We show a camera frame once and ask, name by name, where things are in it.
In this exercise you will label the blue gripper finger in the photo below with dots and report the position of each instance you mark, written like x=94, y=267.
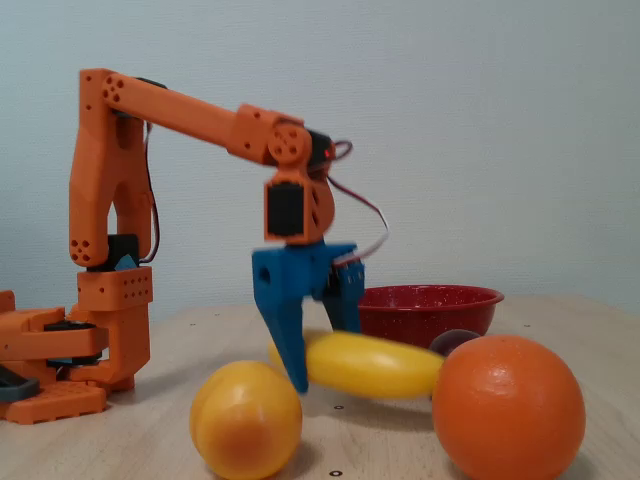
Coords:
x=347, y=300
x=290, y=340

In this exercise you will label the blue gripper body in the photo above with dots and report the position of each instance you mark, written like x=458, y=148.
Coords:
x=292, y=272

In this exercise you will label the yellow plastic banana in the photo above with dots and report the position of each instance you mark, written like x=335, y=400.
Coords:
x=375, y=365

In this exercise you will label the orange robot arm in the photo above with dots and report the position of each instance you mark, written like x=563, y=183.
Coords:
x=190, y=112

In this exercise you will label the orange robot base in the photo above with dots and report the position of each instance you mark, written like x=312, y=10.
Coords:
x=50, y=400

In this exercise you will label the red speckled enamel bowl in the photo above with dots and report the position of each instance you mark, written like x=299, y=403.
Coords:
x=425, y=315

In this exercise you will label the yellow orange plastic peach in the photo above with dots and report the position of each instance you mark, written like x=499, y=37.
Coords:
x=245, y=420

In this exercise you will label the dark purple plastic plum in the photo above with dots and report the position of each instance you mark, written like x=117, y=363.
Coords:
x=447, y=342

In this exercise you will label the orange plastic orange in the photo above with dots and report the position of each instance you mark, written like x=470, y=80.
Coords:
x=510, y=410

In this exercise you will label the dark grey table clamp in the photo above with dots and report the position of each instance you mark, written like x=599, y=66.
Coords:
x=20, y=389

